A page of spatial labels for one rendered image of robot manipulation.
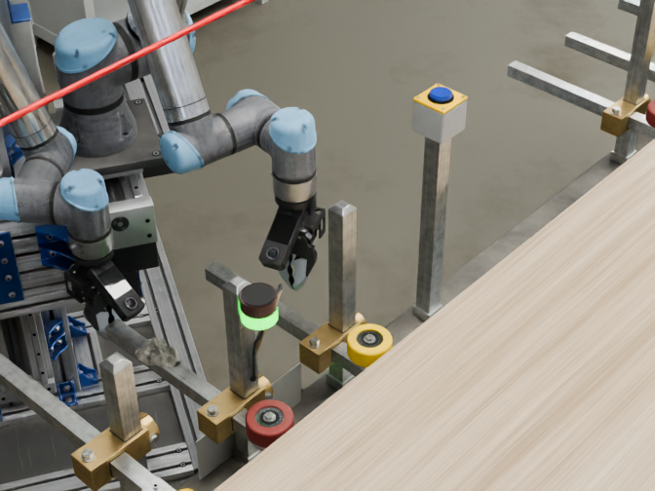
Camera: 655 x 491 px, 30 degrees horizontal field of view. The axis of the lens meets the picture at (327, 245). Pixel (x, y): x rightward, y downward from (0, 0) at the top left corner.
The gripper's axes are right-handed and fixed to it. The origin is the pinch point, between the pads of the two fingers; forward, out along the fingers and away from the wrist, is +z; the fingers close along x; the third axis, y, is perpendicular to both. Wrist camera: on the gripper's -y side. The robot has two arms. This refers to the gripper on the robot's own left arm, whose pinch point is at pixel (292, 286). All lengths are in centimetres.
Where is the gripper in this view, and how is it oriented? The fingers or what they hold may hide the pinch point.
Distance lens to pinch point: 222.8
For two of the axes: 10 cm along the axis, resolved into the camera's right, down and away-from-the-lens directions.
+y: 3.8, -5.9, 7.1
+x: -9.2, -2.4, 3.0
